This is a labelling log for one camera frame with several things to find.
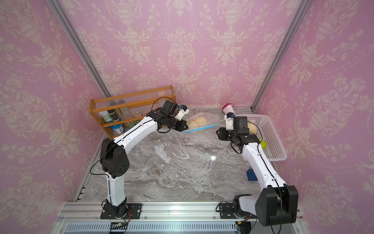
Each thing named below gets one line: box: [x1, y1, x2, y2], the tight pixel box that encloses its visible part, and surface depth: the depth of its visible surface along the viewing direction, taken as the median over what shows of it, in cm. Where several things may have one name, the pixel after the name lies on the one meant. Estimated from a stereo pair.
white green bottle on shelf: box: [98, 110, 114, 123], surface depth 91 cm
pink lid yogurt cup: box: [222, 102, 235, 115], surface depth 115 cm
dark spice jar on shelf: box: [107, 109, 119, 122], surface depth 91 cm
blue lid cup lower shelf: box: [109, 123, 124, 135], surface depth 99 cm
